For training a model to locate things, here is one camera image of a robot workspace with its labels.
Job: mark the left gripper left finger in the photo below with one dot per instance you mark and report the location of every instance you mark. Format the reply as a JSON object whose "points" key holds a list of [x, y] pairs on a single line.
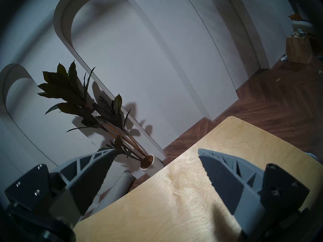
{"points": [[75, 181]]}

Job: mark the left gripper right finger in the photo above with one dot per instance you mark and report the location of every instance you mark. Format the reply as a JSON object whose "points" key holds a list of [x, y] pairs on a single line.
{"points": [[237, 186]]}

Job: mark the trash bin with white bag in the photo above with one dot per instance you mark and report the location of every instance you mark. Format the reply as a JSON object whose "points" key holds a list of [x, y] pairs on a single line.
{"points": [[312, 156]]}

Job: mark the light wooden table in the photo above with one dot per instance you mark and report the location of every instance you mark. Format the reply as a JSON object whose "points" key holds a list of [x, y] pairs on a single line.
{"points": [[176, 193]]}

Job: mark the white tag on plant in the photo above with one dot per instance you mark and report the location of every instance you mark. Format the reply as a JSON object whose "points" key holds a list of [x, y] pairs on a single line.
{"points": [[96, 114]]}

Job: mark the tall green leafy plant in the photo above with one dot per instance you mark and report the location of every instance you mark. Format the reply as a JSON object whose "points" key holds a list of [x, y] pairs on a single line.
{"points": [[65, 87]]}

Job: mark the small white floor scrap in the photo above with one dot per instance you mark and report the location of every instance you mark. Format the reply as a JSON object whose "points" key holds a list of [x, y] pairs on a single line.
{"points": [[284, 59]]}

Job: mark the wooden cube box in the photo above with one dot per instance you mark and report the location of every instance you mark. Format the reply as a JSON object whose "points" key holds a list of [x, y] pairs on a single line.
{"points": [[299, 50]]}

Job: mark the crumpled teal white wrapper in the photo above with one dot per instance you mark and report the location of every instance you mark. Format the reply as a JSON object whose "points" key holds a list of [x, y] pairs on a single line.
{"points": [[292, 33]]}

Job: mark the blue crumpled packaging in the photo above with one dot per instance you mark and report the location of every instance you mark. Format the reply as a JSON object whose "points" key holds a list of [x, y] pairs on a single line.
{"points": [[301, 32]]}

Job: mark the white cushioned wooden armchair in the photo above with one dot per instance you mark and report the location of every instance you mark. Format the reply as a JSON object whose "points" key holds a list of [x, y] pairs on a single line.
{"points": [[302, 24]]}

